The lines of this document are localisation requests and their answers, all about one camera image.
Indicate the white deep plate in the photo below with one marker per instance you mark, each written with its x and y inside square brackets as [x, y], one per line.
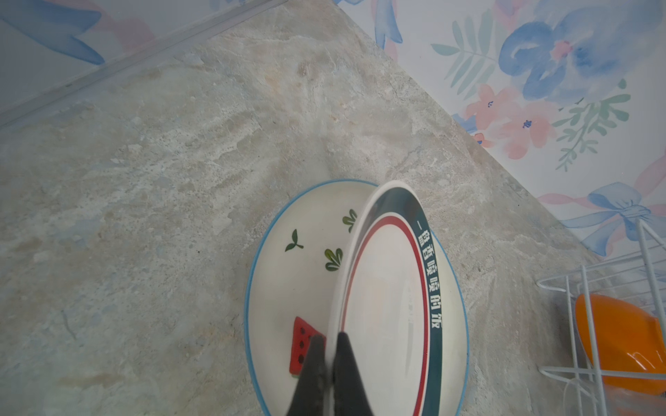
[391, 304]

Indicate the orange bowl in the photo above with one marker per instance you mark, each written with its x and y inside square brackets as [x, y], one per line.
[629, 340]

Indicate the white plate strawberry pattern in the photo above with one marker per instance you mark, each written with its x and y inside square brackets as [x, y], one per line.
[293, 290]

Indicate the white wire dish rack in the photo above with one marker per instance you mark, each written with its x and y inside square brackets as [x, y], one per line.
[632, 278]

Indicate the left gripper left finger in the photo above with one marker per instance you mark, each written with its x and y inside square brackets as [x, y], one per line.
[308, 398]

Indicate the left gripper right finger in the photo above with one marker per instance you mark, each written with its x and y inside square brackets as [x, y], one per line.
[348, 390]

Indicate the left corner aluminium post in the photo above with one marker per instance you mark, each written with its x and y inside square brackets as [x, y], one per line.
[52, 49]

